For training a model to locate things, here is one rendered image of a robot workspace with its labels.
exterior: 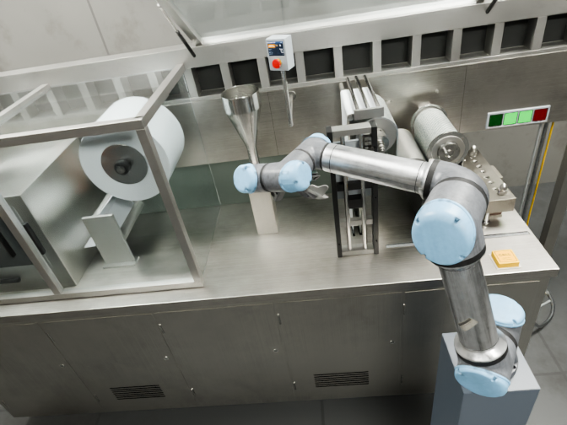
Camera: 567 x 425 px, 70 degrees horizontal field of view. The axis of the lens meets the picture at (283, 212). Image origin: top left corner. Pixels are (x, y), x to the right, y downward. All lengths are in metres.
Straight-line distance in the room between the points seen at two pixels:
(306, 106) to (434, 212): 1.07
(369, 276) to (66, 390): 1.59
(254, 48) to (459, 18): 0.78
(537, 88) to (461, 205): 1.23
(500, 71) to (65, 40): 2.61
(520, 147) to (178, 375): 2.87
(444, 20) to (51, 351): 2.11
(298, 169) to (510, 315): 0.64
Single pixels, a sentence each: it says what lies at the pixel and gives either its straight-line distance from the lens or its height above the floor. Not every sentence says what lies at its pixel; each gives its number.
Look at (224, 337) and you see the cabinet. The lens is 1.81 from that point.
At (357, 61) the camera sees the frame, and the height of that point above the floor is 1.49.
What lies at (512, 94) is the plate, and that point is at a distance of 1.99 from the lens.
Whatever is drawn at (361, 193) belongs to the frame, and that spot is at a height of 1.18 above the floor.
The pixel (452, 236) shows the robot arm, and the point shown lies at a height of 1.49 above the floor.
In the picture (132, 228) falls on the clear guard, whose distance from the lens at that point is 1.53.
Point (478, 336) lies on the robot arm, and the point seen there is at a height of 1.20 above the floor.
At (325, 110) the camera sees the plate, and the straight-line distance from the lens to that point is 1.80.
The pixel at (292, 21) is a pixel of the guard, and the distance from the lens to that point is 1.68.
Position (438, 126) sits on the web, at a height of 1.31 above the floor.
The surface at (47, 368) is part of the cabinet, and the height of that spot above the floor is 0.50.
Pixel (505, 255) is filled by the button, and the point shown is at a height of 0.92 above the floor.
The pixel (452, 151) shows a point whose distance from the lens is 1.59.
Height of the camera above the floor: 2.01
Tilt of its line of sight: 35 degrees down
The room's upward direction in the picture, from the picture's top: 10 degrees counter-clockwise
